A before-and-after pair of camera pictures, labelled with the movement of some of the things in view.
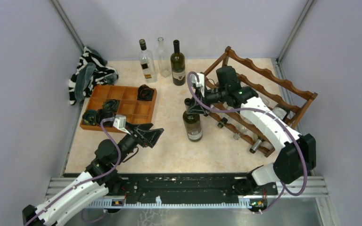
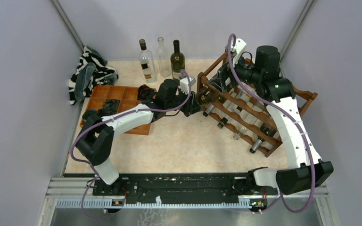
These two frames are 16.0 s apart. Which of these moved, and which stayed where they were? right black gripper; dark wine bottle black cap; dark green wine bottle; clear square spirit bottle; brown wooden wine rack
Moved: dark green wine bottle; right black gripper
Stayed: clear square spirit bottle; dark wine bottle black cap; brown wooden wine rack
